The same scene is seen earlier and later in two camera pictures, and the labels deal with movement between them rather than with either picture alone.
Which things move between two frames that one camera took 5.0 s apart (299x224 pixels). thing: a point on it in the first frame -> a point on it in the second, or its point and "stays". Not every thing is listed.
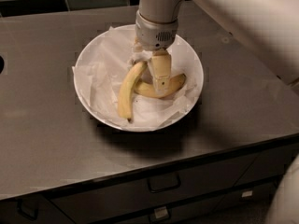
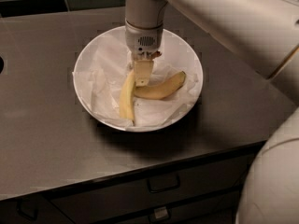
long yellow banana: [126, 90] stays
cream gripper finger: [160, 63] -> [143, 69]
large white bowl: [101, 65] stays
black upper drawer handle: [162, 183] stays
